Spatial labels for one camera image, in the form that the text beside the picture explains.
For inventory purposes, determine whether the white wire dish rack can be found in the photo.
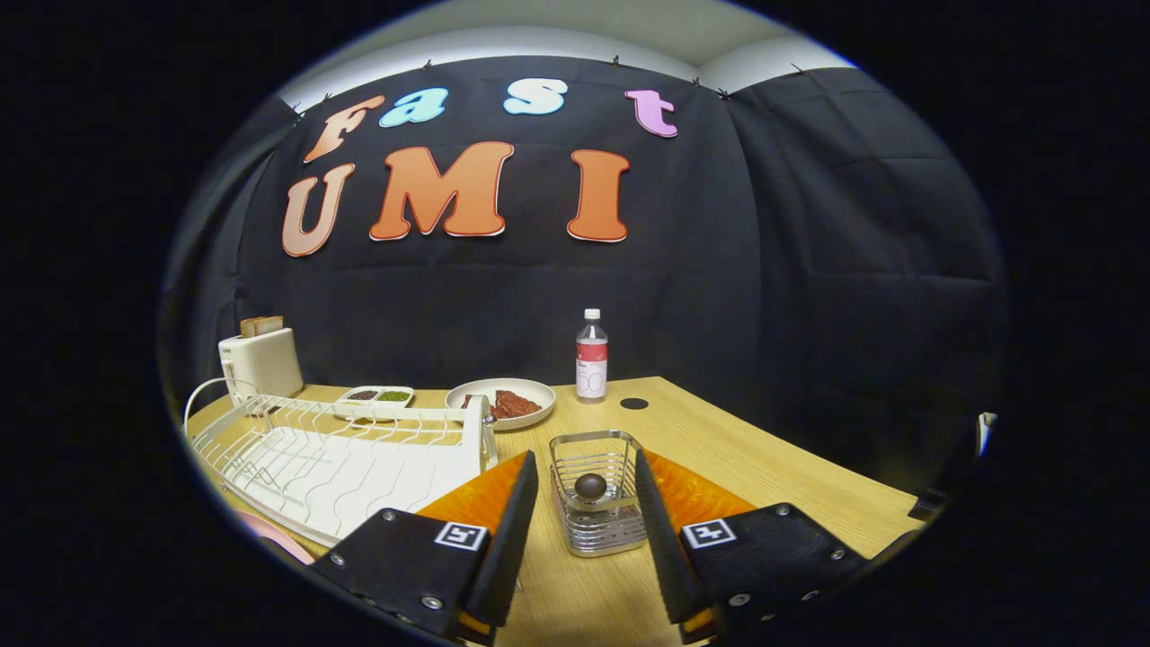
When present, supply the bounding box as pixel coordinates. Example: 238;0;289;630
183;377;500;549

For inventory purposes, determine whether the clear bottle with red label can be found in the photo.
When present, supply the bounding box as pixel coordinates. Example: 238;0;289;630
575;309;609;404

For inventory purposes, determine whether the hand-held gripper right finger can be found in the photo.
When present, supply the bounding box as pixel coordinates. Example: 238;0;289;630
634;448;870;644

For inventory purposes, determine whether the pink plate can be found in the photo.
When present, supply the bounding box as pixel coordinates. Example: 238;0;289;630
235;510;317;567

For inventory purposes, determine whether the white round plate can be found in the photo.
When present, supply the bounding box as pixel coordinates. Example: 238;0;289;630
446;377;557;432

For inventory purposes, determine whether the black backdrop cloth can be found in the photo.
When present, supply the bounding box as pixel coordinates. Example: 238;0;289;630
160;56;1007;495

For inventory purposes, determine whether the metal wire basket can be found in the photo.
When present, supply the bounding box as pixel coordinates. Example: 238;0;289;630
549;430;650;558

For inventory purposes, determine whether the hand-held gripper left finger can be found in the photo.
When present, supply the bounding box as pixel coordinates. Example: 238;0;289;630
308;449;541;644

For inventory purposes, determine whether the white divided dish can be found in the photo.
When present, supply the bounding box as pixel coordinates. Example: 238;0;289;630
334;386;416;421

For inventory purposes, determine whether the white toaster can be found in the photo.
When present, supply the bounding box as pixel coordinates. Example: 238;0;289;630
218;327;305;405

